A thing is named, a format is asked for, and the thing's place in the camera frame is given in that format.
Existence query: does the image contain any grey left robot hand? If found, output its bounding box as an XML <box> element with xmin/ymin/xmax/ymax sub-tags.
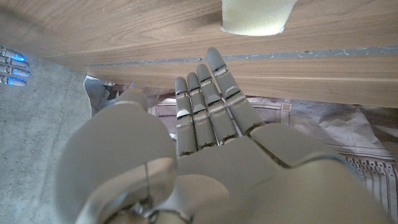
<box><xmin>55</xmin><ymin>46</ymin><xmax>386</xmax><ymax>224</ymax></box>

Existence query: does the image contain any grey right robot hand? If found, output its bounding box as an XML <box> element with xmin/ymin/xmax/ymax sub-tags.
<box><xmin>0</xmin><ymin>45</ymin><xmax>32</xmax><ymax>88</ymax></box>

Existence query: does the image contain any printed sofa backdrop cloth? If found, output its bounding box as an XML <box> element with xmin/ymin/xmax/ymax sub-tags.
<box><xmin>83</xmin><ymin>74</ymin><xmax>398</xmax><ymax>224</ymax></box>

